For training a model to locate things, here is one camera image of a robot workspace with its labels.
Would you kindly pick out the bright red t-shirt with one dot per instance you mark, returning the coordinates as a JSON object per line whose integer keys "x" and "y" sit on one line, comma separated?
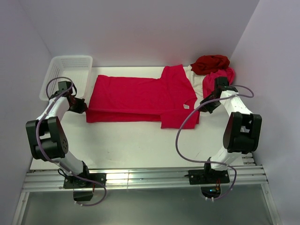
{"x": 168, "y": 99}

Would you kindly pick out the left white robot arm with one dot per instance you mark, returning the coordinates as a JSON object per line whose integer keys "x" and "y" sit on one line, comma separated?
{"x": 46, "y": 136}

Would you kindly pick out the pink t-shirt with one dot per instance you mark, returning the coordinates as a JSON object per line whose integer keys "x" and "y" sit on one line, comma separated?
{"x": 208, "y": 83}

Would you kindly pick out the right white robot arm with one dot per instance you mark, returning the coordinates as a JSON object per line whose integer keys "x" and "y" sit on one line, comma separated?
{"x": 242, "y": 132}

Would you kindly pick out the aluminium mounting rail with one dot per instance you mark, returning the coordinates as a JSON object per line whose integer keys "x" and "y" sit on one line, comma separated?
{"x": 50, "y": 180}

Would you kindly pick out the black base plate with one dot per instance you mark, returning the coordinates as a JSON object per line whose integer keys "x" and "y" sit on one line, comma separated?
{"x": 72, "y": 182}
{"x": 200, "y": 177}

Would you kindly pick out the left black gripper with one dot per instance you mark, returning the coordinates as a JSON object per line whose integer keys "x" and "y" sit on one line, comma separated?
{"x": 82, "y": 106}

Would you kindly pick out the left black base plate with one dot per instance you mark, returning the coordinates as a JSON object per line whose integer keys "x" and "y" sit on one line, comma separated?
{"x": 72, "y": 182}

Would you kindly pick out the white t-shirt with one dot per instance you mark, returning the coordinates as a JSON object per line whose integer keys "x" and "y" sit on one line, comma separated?
{"x": 195, "y": 80}

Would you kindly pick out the dark red t-shirt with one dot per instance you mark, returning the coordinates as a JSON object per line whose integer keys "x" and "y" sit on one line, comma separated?
{"x": 209, "y": 64}

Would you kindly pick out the white plastic mesh basket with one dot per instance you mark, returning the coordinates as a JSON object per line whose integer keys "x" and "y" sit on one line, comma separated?
{"x": 77, "y": 68}

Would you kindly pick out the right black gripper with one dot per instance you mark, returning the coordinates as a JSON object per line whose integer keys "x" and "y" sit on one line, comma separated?
{"x": 206, "y": 107}

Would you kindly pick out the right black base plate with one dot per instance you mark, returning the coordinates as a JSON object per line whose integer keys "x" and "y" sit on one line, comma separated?
{"x": 200, "y": 177}

